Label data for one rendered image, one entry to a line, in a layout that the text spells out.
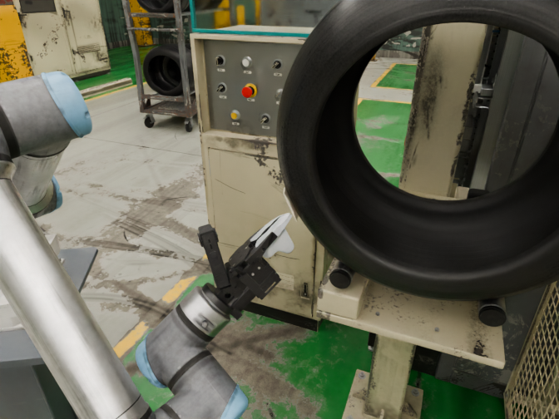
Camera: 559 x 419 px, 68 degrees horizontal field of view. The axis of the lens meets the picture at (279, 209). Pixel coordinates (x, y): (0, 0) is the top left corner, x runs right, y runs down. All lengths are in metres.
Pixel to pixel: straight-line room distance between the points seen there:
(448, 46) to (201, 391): 0.85
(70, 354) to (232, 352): 1.30
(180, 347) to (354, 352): 1.27
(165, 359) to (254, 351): 1.18
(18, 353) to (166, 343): 0.59
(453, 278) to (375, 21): 0.43
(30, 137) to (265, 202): 1.08
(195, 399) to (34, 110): 0.52
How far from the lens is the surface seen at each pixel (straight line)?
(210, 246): 0.73
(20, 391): 1.59
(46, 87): 0.78
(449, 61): 1.03
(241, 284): 0.77
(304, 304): 1.90
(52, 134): 0.78
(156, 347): 0.78
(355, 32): 0.65
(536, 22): 0.63
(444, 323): 0.95
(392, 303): 0.96
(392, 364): 1.51
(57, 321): 0.69
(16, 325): 1.36
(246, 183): 1.67
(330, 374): 1.85
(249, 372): 1.85
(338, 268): 0.84
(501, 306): 0.85
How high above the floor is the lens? 1.42
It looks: 29 degrees down
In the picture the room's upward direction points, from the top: straight up
